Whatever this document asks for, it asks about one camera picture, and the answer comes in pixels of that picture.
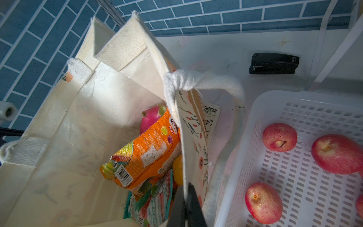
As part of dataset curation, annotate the cream floral tote bag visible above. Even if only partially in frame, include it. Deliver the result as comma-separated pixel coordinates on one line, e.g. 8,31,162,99
1,11,245,227

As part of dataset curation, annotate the colourful snack bag top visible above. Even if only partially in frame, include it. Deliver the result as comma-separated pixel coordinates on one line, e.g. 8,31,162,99
100,111,181,199

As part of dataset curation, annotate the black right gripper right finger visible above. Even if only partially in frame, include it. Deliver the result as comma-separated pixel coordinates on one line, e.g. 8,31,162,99
185,183,207,227

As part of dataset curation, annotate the white wooden shelf rack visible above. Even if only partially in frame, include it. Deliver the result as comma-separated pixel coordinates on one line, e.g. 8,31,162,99
305,1,363,91

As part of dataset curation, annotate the pink dragon fruit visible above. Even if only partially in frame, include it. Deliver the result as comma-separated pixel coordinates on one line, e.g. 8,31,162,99
140,104,167,134

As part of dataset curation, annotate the black small device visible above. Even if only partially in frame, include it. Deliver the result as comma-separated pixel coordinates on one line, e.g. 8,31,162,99
249,53,300,75

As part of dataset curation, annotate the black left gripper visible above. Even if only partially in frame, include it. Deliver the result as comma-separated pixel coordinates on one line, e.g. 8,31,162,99
0,100,25,148

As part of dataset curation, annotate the teal snack bag top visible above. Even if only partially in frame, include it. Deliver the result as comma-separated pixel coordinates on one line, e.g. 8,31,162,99
123,170,174,227

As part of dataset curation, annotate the red apple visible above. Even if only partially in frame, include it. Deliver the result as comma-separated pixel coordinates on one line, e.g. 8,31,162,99
262,123,298,152
245,182,283,224
312,134,363,175

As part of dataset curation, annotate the aluminium corner post left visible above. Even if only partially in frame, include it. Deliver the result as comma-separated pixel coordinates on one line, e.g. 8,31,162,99
96,0,126,28

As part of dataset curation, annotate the yellow potato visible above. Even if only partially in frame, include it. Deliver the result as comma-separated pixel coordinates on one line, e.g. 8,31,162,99
173,162,183,186

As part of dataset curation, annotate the white plastic fruit basket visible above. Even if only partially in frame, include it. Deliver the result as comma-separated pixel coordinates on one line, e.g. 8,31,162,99
215,90,363,227

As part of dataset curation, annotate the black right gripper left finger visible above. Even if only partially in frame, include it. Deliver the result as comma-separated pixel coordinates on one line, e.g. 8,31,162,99
166,186,186,227

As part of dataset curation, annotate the yellow round fruit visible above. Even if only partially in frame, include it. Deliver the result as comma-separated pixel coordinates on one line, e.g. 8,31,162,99
355,194,363,218

